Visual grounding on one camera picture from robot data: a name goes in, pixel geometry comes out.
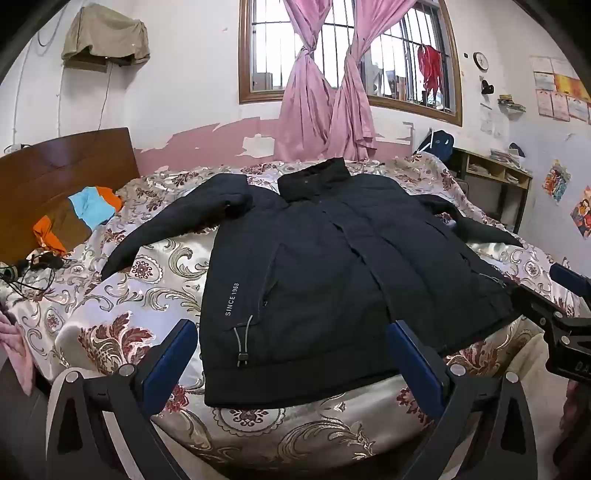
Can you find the wooden framed barred window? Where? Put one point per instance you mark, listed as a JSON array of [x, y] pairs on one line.
[[415, 83]]

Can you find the cloth-covered wall box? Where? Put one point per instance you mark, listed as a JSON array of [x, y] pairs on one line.
[[106, 32]]

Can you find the group of wall certificates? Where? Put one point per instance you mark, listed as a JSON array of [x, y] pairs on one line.
[[561, 92]]

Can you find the small white device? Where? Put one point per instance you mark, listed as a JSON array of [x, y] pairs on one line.
[[16, 148]]

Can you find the black padded jacket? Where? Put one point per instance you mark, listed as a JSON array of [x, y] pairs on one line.
[[300, 277]]

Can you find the wooden shelf desk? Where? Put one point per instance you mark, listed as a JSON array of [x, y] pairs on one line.
[[498, 175]]

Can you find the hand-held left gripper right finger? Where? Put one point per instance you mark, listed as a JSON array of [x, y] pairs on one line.
[[415, 364]]

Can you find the blue backpack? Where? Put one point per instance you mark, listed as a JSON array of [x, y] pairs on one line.
[[436, 144]]

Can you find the red hanging garment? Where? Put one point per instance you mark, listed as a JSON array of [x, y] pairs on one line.
[[429, 69]]

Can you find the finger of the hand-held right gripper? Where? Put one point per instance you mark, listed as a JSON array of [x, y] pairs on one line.
[[535, 302], [570, 279]]

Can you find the orange blue brown garment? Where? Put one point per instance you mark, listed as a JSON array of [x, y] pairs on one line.
[[92, 207]]

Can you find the small cluttered wall shelf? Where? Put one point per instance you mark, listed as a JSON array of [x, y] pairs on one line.
[[511, 104]]

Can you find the dark cap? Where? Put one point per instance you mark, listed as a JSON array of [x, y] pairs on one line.
[[517, 149]]

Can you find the round wall clock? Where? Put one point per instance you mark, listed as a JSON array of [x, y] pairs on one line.
[[481, 61]]

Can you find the pink knotted curtain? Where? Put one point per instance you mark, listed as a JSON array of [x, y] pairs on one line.
[[353, 106], [304, 106]]

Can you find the black wall-mounted object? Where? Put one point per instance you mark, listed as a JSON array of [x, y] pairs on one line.
[[487, 86]]

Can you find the colourful cartoon wall sticker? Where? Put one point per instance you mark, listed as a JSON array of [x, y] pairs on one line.
[[582, 212], [556, 181]]

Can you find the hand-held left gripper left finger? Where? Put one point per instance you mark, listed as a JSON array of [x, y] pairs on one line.
[[170, 364]]

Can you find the pink fuzzy cloth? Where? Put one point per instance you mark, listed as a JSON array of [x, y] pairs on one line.
[[14, 350]]

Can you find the wooden headboard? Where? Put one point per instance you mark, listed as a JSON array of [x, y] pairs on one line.
[[46, 184]]

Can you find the floral satin bedspread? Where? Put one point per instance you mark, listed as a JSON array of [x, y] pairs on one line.
[[138, 286]]

